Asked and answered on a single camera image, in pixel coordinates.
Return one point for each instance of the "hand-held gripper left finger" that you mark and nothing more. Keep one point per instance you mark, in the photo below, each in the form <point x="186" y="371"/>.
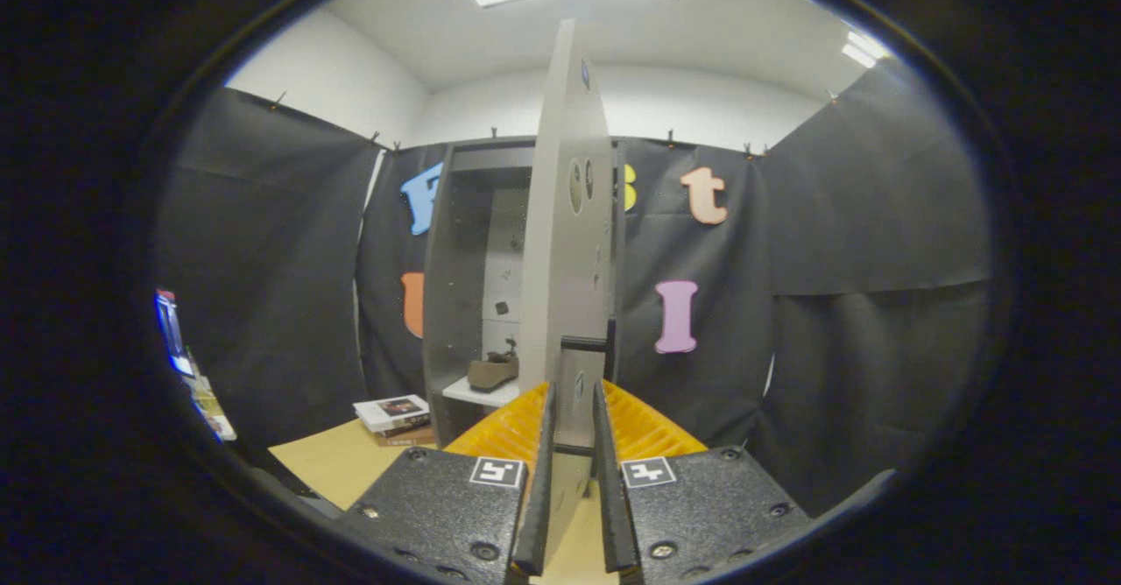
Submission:
<point x="536" y="497"/>

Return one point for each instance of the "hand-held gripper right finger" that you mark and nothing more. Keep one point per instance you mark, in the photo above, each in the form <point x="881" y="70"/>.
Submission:
<point x="611" y="497"/>

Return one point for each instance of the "brown fuzzy shoe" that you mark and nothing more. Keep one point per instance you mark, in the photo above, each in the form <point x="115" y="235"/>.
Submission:
<point x="490" y="373"/>

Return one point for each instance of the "grey shoe cabinet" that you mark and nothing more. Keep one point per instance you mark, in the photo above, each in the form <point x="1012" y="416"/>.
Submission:
<point x="455" y="305"/>

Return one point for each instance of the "brown book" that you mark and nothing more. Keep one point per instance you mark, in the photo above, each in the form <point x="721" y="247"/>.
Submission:
<point x="407" y="438"/>

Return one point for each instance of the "white book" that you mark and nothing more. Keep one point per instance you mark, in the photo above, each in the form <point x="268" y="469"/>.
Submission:
<point x="390" y="412"/>

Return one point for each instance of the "black backdrop cloth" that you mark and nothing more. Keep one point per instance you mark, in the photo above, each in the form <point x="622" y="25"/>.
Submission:
<point x="263" y="261"/>

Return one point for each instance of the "small ceiling light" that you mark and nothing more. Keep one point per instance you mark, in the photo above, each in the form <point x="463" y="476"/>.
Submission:
<point x="865" y="49"/>

